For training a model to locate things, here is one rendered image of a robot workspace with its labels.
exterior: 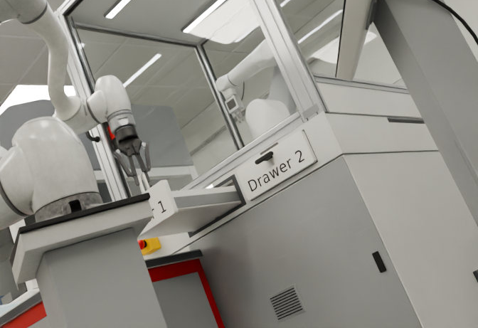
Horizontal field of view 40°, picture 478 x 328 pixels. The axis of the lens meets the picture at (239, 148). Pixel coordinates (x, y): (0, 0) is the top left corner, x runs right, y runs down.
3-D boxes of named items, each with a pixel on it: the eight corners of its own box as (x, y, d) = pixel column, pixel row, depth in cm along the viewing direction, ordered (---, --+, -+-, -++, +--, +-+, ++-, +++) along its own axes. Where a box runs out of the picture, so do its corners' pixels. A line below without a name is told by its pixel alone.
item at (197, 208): (173, 210, 192) (167, 191, 194) (122, 242, 207) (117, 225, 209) (255, 200, 224) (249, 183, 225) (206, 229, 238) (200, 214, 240)
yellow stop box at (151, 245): (151, 249, 237) (145, 231, 239) (139, 256, 241) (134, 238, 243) (161, 247, 241) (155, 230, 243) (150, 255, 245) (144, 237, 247)
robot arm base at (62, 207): (34, 226, 134) (26, 201, 135) (35, 249, 154) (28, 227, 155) (119, 200, 141) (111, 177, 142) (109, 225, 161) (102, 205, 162)
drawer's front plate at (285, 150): (314, 161, 197) (300, 129, 200) (247, 200, 213) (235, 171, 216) (317, 161, 198) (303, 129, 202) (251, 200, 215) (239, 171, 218)
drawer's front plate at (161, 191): (175, 213, 190) (162, 178, 193) (117, 250, 206) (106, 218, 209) (178, 212, 191) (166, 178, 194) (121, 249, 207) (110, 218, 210)
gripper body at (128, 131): (112, 129, 219) (121, 154, 217) (136, 123, 222) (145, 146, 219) (112, 138, 226) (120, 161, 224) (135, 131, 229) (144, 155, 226)
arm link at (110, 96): (139, 113, 230) (106, 129, 232) (124, 76, 235) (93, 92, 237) (126, 105, 220) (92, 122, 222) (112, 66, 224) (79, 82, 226)
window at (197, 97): (300, 110, 204) (195, -123, 231) (136, 219, 252) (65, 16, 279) (301, 110, 205) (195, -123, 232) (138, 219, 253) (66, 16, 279)
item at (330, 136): (343, 153, 193) (323, 110, 197) (136, 274, 250) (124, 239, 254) (458, 149, 267) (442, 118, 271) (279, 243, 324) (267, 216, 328)
